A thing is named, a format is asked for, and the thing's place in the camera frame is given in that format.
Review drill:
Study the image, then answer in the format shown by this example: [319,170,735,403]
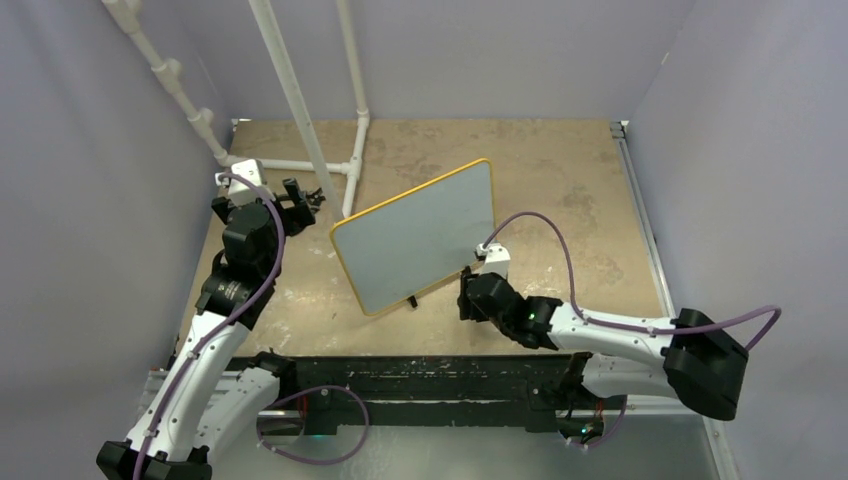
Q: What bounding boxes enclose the black handled pliers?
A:
[303,188,327,213]

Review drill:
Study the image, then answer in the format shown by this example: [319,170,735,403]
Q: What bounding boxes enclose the yellow framed whiteboard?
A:
[329,158,495,316]

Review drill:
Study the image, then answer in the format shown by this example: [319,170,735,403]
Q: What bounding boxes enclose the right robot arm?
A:
[457,270,749,421]

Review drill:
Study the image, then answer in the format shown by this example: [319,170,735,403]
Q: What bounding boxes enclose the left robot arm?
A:
[96,173,288,479]

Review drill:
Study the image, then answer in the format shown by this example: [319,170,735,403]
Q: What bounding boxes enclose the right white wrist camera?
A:
[475,241,511,279]

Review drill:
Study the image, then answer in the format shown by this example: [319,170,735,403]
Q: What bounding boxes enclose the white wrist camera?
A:
[475,241,511,279]
[227,159,271,207]

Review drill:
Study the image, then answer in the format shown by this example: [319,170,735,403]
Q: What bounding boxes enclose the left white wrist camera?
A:
[227,159,271,207]

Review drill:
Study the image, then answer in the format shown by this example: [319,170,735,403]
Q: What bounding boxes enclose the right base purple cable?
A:
[563,396,629,452]

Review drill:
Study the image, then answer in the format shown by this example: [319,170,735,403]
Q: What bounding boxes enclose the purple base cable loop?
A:
[255,385,370,466]

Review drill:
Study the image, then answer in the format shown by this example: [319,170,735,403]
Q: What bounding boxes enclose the white PVC pipe frame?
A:
[102,1,371,222]

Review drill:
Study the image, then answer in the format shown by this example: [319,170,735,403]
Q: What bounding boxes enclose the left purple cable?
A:
[132,172,287,480]

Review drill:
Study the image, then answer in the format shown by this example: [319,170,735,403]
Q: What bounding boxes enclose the aluminium table frame rail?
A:
[609,120,740,480]

